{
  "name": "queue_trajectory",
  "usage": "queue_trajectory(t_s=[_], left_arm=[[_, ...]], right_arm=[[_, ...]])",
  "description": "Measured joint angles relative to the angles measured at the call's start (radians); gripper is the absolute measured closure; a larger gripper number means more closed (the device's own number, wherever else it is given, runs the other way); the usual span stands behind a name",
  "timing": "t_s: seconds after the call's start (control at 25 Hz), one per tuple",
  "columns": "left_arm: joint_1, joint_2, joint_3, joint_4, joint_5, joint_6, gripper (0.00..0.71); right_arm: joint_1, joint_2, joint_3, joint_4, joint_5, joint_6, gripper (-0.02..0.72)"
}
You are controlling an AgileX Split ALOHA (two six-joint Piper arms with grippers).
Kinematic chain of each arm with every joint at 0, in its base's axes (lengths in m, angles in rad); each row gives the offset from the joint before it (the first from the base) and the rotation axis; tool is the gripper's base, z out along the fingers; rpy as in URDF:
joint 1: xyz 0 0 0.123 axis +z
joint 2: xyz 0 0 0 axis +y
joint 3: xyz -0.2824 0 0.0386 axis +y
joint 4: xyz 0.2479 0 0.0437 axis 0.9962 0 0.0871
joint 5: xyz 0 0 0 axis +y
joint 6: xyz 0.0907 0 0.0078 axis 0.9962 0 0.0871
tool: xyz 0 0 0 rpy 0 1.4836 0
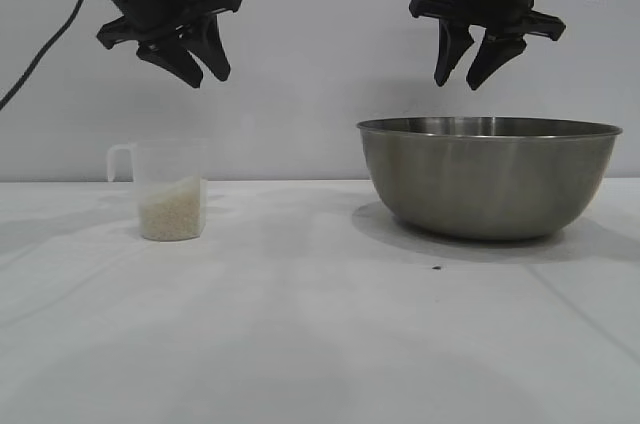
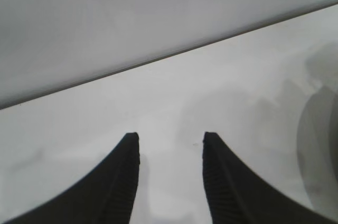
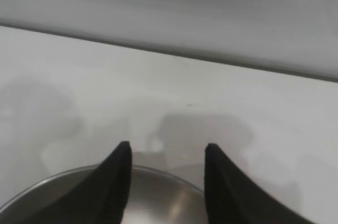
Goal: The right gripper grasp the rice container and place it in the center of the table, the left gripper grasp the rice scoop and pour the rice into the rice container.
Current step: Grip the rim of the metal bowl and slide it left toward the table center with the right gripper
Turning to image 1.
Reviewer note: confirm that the white rice grains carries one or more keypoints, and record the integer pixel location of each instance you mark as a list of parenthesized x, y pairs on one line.
[(172, 214)]

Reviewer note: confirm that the clear plastic measuring cup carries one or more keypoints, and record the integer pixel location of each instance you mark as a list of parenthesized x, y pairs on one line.
[(172, 159)]

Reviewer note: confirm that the stainless steel mixing bowl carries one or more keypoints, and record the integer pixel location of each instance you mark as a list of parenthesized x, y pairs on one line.
[(490, 179)]

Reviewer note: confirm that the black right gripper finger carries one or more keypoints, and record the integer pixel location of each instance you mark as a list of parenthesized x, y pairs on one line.
[(495, 59), (450, 51)]

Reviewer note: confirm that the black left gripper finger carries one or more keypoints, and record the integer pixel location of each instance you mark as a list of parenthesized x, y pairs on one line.
[(210, 49), (175, 61)]

